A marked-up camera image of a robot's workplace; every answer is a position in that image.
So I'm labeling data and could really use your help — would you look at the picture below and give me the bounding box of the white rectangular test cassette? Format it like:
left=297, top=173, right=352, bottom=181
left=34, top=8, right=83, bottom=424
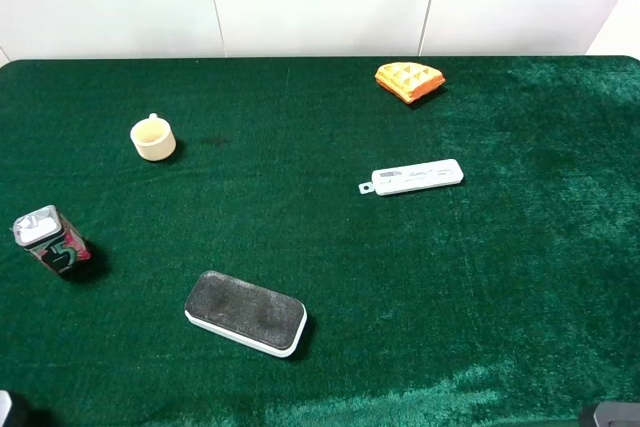
left=358, top=159, right=464, bottom=196

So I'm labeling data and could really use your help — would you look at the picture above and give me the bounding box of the five gum container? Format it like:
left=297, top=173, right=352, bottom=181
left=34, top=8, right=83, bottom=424
left=12, top=205, right=92, bottom=275

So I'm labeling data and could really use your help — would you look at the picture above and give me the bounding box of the black white device bottom left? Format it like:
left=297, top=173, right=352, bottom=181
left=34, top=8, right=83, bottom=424
left=0, top=390, right=29, bottom=427

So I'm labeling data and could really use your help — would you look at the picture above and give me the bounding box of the cream plastic toy cup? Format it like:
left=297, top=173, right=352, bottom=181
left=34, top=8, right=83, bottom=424
left=130, top=113, right=177, bottom=162

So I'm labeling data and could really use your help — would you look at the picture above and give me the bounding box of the orange toy waffle piece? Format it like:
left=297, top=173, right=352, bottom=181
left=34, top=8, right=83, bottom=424
left=375, top=62, right=446, bottom=105

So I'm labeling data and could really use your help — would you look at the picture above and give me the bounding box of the whiteboard eraser black felt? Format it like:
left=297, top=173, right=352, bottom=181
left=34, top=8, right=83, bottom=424
left=184, top=271, right=307, bottom=358

